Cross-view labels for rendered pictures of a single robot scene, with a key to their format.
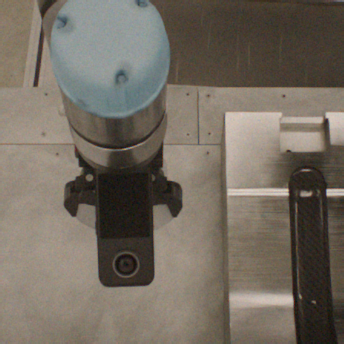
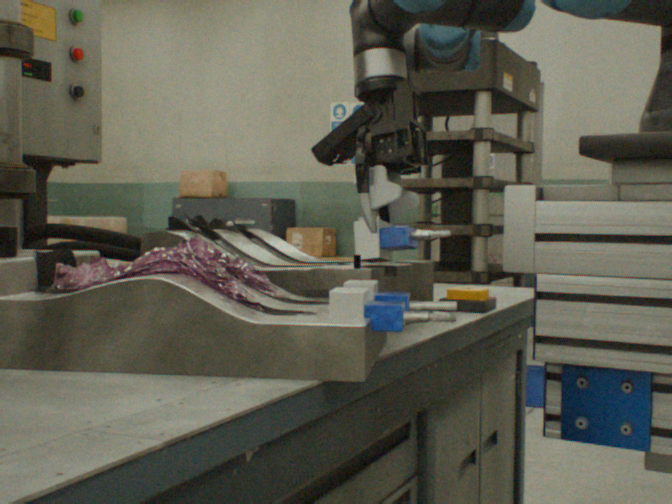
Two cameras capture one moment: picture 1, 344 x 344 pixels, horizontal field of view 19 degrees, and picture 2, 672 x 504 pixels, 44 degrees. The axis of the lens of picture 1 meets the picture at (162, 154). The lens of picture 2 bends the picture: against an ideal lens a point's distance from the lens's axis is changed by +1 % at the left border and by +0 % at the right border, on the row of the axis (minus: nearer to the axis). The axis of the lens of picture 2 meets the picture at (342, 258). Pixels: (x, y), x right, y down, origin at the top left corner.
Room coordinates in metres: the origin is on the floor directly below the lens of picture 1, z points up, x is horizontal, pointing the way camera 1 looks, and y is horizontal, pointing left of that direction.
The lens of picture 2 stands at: (0.85, -1.34, 0.96)
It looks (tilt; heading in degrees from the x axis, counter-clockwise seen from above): 3 degrees down; 115
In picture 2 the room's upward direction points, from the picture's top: 1 degrees clockwise
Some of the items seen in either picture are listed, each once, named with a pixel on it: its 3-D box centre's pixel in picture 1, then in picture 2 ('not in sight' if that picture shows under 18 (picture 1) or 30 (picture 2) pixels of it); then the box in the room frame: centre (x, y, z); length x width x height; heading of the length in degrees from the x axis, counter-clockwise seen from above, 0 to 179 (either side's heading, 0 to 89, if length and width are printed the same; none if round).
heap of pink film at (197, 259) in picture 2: not in sight; (167, 267); (0.26, -0.55, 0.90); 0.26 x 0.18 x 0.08; 17
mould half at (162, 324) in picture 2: not in sight; (162, 305); (0.26, -0.55, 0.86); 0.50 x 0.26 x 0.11; 17
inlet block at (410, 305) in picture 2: not in sight; (400, 305); (0.50, -0.42, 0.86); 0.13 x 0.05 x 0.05; 17
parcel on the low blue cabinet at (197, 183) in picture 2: not in sight; (203, 184); (-4.10, 5.90, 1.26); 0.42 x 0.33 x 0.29; 179
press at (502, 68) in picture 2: not in sight; (456, 206); (-0.91, 4.34, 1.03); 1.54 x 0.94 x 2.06; 89
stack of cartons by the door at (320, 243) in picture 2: not in sight; (330, 270); (-2.68, 5.98, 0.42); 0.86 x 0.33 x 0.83; 179
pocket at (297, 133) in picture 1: (302, 138); (402, 274); (0.40, -0.15, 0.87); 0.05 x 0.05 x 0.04; 0
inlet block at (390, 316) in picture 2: not in sight; (394, 316); (0.53, -0.52, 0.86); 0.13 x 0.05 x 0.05; 17
